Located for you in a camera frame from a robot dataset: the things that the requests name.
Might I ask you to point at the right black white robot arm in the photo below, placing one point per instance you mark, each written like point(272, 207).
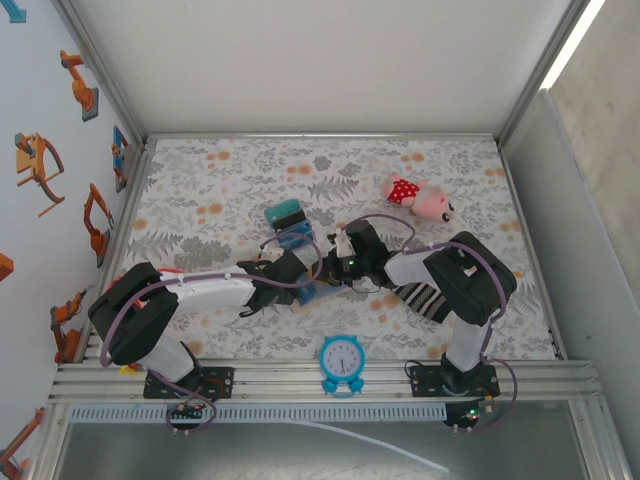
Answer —
point(470, 275)

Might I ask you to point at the floral tablecloth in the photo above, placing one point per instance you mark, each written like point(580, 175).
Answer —
point(350, 150)

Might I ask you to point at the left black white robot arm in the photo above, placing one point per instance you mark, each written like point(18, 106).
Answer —
point(130, 315)

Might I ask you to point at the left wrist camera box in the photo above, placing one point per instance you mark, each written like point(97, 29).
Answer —
point(272, 252)

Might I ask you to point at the pink plush toy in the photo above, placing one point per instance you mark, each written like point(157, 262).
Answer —
point(425, 200)

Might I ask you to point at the orange block wall sticker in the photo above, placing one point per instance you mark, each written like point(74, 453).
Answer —
point(5, 267)

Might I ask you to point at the small yellow toy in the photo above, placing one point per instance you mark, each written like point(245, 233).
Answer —
point(130, 369)

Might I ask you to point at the aluminium frame post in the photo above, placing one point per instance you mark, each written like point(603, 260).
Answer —
point(545, 70)
point(100, 70)

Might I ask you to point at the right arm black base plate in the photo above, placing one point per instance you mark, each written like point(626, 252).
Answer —
point(417, 382)

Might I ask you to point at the aluminium frame rail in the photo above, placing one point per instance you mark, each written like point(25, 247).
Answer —
point(135, 185)
point(325, 136)

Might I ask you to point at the teal credit card stack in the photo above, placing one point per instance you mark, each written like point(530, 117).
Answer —
point(282, 209)

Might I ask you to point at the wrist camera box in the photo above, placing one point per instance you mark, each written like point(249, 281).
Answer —
point(341, 245)
point(272, 252)

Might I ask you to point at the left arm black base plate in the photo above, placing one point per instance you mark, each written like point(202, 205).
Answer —
point(225, 382)

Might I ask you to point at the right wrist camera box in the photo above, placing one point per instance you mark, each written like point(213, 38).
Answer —
point(341, 245)

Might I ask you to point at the black white striped sock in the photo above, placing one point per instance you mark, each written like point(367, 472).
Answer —
point(425, 302)

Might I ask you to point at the orange gripper wall sticker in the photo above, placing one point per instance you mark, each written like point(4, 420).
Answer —
point(30, 160)

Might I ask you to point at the black credit card stack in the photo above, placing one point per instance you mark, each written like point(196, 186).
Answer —
point(292, 220)

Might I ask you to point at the beige card holder wallet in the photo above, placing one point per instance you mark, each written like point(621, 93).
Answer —
point(322, 295)

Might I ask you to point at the blue orange machine wall sticker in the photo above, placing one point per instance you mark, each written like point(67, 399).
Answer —
point(119, 155)

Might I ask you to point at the blue alarm clock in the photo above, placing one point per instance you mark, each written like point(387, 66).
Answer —
point(342, 360)

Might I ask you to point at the wide aluminium base rail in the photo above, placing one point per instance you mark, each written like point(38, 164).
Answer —
point(290, 385)

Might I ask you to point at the white plastic strip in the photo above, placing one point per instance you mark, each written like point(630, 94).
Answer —
point(380, 442)

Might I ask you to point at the blue card box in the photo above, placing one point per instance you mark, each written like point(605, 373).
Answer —
point(295, 225)

